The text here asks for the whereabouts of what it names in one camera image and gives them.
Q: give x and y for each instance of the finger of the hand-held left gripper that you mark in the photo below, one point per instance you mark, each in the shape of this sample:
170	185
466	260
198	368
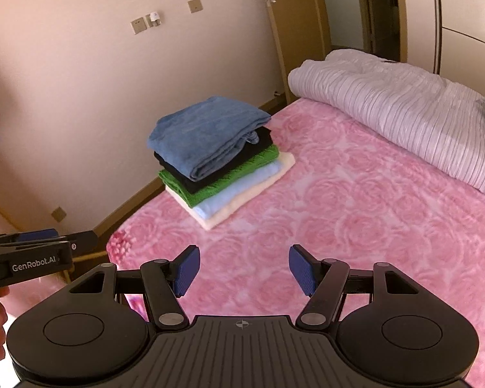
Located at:
36	235
83	242

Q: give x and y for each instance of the white wall plug adapter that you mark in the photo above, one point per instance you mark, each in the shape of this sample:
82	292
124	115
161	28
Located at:
153	18

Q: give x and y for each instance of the white striped quilt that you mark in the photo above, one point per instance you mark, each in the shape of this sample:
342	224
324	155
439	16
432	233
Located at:
408	109

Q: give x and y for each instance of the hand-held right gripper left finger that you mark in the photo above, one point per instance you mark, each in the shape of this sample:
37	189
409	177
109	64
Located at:
188	268

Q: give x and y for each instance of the cream wardrobe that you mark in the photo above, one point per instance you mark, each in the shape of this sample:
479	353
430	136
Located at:
469	8

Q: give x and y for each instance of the pink floral bed blanket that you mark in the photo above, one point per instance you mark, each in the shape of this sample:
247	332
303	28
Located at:
347	218

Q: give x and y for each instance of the cream folded towel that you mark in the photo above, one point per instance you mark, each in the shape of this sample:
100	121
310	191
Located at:
287	161

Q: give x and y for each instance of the wooden door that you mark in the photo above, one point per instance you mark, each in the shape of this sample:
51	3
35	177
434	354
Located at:
299	28

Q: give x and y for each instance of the blue denim jeans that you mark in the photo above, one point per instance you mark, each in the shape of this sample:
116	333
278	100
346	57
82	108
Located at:
202	133

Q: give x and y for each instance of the green knitted sweater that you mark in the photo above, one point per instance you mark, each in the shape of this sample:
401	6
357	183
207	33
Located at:
210	190

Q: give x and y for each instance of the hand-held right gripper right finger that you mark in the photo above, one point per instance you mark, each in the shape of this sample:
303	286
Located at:
301	268

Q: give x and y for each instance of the black garment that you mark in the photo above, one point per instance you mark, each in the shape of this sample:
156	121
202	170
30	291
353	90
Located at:
264	139

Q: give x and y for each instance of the brown wall plate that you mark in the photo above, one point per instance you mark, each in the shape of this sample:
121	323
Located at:
195	5
58	214
138	26

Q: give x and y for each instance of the light blue folded towel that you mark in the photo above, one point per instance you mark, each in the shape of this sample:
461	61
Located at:
242	188

